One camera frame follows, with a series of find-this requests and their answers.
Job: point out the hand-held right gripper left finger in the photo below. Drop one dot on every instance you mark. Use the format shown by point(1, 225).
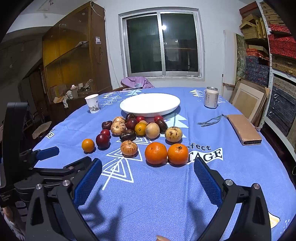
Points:
point(89, 183)

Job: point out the white paper cup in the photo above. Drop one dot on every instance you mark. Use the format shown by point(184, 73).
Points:
point(92, 103)

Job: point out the orange striped pepino melon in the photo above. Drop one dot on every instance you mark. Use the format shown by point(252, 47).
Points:
point(129, 148)

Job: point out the orange mandarin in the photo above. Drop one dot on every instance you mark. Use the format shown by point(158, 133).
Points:
point(156, 153)
point(178, 154)

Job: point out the large plain beige melon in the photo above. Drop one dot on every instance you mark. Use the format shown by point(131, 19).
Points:
point(152, 131)

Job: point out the purple jacket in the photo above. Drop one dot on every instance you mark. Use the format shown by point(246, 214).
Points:
point(137, 83)

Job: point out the small pale yellow tomato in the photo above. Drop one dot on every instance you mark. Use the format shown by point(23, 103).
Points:
point(143, 122)

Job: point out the dark red plum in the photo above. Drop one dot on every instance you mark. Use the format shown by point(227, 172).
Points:
point(131, 124)
point(102, 140)

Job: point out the brown picture frame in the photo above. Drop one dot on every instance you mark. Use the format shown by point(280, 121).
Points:
point(266, 102)

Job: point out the white drink can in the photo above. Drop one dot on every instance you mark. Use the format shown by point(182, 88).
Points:
point(211, 98)

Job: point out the stack of dark woven boxes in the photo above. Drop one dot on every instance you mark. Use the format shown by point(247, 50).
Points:
point(282, 106)

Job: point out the crumpled paper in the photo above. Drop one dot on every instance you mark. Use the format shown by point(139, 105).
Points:
point(66, 98)

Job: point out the beige brown-spotted pepino melon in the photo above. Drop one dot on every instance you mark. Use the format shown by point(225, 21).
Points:
point(173, 134)

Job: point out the wooden chair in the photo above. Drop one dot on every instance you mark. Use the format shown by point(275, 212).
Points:
point(120, 88)

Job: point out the sliding window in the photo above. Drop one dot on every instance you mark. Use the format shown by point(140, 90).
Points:
point(161, 44)

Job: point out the person's left hand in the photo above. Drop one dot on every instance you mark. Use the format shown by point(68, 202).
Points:
point(5, 212)

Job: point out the stack of red patterned boxes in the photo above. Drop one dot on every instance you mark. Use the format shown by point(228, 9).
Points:
point(281, 44)

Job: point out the stack of blue patterned boxes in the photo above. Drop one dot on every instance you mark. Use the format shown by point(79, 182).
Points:
point(256, 69)

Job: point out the white plate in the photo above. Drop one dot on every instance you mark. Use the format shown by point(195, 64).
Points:
point(150, 103)

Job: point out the wooden glass cabinet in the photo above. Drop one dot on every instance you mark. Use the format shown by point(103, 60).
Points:
point(99, 76)

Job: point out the person's right hand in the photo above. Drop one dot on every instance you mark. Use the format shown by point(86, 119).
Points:
point(162, 238)

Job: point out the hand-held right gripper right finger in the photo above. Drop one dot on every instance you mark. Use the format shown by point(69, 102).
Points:
point(207, 183)

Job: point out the white metal shelf rack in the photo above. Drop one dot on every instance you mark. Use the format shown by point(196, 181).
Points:
point(271, 69)

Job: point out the dark purple passion fruit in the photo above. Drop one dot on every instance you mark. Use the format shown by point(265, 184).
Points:
point(161, 125)
point(107, 125)
point(130, 115)
point(128, 135)

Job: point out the stack of tan woven boxes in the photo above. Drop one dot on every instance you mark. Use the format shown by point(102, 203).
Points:
point(251, 26)

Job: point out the small orange tomato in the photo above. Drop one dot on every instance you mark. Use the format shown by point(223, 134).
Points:
point(88, 145)

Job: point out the beige striped pepino melon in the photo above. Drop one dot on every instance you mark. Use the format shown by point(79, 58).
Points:
point(119, 119)
point(118, 128)

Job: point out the yellow orange tomato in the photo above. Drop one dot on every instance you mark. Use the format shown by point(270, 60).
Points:
point(141, 129)

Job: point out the stack of brown wicker boxes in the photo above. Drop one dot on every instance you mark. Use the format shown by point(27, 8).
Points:
point(283, 63)

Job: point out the white board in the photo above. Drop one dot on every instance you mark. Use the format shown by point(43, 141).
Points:
point(229, 58)

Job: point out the red cherry tomato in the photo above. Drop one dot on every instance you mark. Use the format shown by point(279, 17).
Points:
point(140, 118)
point(105, 132)
point(158, 118)

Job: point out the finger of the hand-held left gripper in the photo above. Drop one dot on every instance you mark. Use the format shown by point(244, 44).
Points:
point(76, 165)
point(47, 153)

